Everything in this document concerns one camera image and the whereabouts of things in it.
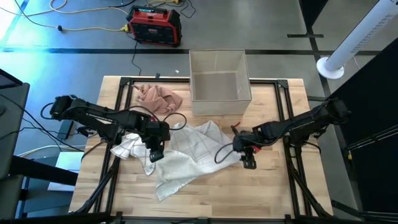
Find grey side desk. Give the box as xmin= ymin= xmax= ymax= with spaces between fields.
xmin=0 ymin=68 xmax=30 ymax=218

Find black aluminium table frame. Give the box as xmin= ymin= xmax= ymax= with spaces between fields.
xmin=70 ymin=74 xmax=335 ymax=224

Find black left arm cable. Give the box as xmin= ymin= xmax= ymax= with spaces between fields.
xmin=160 ymin=111 xmax=188 ymax=132

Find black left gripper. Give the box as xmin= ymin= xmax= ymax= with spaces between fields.
xmin=143 ymin=119 xmax=171 ymax=163

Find white towel red checks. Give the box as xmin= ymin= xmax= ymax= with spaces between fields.
xmin=110 ymin=133 xmax=156 ymax=177

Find white flat box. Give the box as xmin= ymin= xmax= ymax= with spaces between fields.
xmin=48 ymin=151 xmax=85 ymax=192

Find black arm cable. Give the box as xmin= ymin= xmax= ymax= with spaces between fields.
xmin=160 ymin=111 xmax=188 ymax=132
xmin=213 ymin=142 xmax=239 ymax=165

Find black partition panel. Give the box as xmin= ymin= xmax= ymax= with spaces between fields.
xmin=287 ymin=0 xmax=329 ymax=52

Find black power station cable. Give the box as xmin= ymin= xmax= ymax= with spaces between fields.
xmin=130 ymin=40 xmax=142 ymax=77

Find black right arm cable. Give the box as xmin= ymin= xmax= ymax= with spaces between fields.
xmin=213 ymin=142 xmax=239 ymax=165

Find cream floor cable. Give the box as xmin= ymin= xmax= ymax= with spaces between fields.
xmin=0 ymin=0 xmax=129 ymax=17

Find white tower fan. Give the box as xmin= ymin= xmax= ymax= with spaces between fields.
xmin=316 ymin=0 xmax=398 ymax=80

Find yellow extension cable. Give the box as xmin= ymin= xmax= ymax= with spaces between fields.
xmin=60 ymin=24 xmax=131 ymax=34

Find pink towel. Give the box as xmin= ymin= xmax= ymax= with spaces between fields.
xmin=132 ymin=83 xmax=183 ymax=115

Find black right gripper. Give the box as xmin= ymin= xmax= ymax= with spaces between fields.
xmin=233 ymin=130 xmax=261 ymax=170

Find red black power station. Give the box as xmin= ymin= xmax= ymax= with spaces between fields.
xmin=126 ymin=5 xmax=183 ymax=48

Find white towel beige checks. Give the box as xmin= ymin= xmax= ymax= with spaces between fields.
xmin=154 ymin=120 xmax=243 ymax=202

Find black curtain wall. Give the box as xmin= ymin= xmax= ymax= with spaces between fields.
xmin=329 ymin=39 xmax=398 ymax=215

